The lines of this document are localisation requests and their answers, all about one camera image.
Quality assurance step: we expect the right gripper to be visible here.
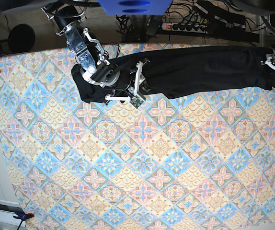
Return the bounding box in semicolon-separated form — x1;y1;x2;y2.
103;58;150;103

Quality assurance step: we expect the black t-shirt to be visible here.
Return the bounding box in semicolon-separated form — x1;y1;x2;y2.
70;46;275;104

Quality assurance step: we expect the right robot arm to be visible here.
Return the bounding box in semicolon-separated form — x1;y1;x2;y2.
0;0;150;108

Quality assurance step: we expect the white power strip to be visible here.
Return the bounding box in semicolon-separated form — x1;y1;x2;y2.
161;23;208;34

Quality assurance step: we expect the patterned tablecloth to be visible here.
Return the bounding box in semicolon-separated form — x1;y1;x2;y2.
0;49;275;230

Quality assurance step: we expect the black round stool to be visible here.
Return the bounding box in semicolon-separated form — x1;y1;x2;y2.
8;24;35;53

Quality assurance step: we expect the blue clamp bottom left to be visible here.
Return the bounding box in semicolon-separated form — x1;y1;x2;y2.
0;211;34;221

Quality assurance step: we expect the white floor box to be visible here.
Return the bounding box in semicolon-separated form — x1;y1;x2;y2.
0;200;23;226

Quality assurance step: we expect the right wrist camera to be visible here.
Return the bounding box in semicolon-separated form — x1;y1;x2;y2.
129;95;145;109

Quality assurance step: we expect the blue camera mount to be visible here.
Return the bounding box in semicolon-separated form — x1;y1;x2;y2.
98;0;172;16

